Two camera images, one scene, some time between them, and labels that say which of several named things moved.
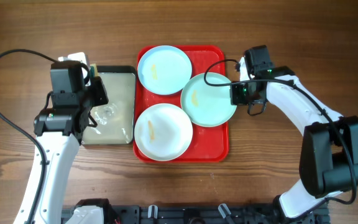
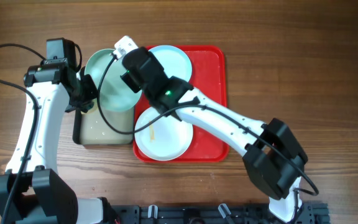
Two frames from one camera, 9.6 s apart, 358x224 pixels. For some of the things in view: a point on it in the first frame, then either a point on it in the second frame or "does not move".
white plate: [163, 131] does not move
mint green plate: [207, 106] to [116, 96]
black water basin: [116, 119] does not move
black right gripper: [238, 94] to [132, 61]
